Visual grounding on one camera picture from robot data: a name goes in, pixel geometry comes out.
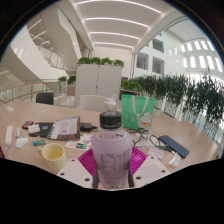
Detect row of green hedge plants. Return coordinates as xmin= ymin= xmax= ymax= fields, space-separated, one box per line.
xmin=120 ymin=71 xmax=224 ymax=126

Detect pale yellow mug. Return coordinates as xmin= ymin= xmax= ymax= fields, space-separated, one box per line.
xmin=37 ymin=143 xmax=68 ymax=174

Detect dark blue flat case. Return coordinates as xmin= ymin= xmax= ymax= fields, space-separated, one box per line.
xmin=157 ymin=134 xmax=190 ymax=159

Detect clear shaker bottle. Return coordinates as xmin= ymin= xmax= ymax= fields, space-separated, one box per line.
xmin=103 ymin=94 xmax=118 ymax=113

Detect small black box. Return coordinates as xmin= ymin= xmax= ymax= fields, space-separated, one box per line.
xmin=79 ymin=122 xmax=98 ymax=132

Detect white power strip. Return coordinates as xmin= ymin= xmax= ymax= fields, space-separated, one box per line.
xmin=4 ymin=124 xmax=14 ymax=147

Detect open printed booklet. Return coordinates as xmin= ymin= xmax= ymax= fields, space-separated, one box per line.
xmin=48 ymin=115 xmax=81 ymax=141

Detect small red-edged dark case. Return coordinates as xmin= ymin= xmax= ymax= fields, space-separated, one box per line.
xmin=21 ymin=120 xmax=35 ymax=130

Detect teal stick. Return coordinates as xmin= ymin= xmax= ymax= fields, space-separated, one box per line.
xmin=32 ymin=138 xmax=47 ymax=147

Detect green plants on cabinet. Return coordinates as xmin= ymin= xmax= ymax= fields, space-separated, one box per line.
xmin=77 ymin=56 xmax=125 ymax=68

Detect white cabinet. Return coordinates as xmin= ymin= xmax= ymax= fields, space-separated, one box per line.
xmin=73 ymin=63 xmax=123 ymax=109

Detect white label card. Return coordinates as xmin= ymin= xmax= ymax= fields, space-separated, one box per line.
xmin=27 ymin=123 xmax=41 ymax=135

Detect potted plants by railing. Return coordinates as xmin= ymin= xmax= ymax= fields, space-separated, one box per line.
xmin=57 ymin=75 xmax=77 ymax=97

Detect white printed card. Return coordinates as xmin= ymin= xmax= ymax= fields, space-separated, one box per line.
xmin=147 ymin=146 xmax=166 ymax=161

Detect white computer mouse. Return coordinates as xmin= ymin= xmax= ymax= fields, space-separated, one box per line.
xmin=14 ymin=135 xmax=30 ymax=149

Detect tangled black cable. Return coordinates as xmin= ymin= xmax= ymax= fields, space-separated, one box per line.
xmin=131 ymin=129 xmax=174 ymax=153

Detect green tote bag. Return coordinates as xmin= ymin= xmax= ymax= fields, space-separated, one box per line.
xmin=120 ymin=93 xmax=156 ymax=131

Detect white chair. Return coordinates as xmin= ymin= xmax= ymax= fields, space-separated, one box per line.
xmin=79 ymin=94 xmax=108 ymax=113

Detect colourful printed cards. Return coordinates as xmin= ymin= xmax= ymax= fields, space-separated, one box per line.
xmin=65 ymin=133 xmax=93 ymax=152

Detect black chair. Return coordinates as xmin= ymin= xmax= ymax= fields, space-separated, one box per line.
xmin=35 ymin=92 xmax=55 ymax=106

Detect purple drink bottle black cap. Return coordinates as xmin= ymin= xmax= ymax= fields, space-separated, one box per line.
xmin=90 ymin=110 xmax=134 ymax=190

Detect white plastic packet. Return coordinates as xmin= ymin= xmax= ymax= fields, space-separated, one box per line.
xmin=167 ymin=151 xmax=182 ymax=168

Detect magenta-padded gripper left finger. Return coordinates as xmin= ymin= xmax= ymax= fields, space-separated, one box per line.
xmin=57 ymin=148 xmax=100 ymax=190

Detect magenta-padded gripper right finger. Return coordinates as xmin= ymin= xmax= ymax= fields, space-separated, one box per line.
xmin=127 ymin=146 xmax=168 ymax=189

